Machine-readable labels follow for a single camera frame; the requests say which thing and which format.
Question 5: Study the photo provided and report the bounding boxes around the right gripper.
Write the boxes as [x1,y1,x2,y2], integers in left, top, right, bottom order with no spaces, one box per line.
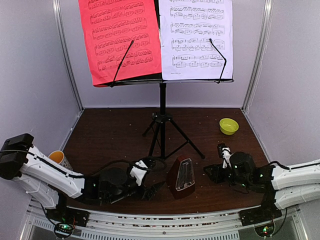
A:
[203,164,251,189]

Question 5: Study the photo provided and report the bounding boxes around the brown wooden metronome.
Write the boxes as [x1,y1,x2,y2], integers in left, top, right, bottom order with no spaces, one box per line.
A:
[166,155,196,200]

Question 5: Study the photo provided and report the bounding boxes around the yellow-green bowl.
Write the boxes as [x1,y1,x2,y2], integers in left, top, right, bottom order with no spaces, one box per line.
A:
[219,118,239,136]

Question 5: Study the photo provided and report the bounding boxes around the black music stand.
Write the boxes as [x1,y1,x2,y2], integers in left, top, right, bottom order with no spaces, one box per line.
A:
[103,0,224,158]

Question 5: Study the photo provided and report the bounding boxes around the white sheet music page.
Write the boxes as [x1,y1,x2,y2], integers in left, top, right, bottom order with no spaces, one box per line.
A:
[158,0,234,81]

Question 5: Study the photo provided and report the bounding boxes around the red sheet music page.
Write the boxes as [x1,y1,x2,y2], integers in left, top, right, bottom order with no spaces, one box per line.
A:
[78,0,162,87]

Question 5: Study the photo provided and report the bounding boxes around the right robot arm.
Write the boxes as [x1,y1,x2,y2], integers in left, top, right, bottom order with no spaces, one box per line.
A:
[203,147,320,221]

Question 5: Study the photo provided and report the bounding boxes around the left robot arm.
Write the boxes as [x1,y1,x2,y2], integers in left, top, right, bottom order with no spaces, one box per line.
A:
[0,133,167,222]

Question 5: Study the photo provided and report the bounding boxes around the patterned white mug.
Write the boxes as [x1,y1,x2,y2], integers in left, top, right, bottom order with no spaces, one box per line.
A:
[48,150,73,171]

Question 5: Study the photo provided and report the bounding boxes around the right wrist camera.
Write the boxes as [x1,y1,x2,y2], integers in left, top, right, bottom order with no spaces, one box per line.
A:
[217,143,232,169]

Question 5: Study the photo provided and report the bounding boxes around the aluminium front frame rail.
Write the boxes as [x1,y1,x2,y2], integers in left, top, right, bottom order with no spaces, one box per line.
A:
[18,199,309,240]

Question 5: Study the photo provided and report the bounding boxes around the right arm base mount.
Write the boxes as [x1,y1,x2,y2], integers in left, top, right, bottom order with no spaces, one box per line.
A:
[238,190,282,239]

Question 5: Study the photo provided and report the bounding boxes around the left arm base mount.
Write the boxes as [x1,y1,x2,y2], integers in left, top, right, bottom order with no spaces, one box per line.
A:
[41,200,90,240]

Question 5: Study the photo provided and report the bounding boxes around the left aluminium corner post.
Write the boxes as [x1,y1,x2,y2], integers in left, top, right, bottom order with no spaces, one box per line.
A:
[52,0,84,112]

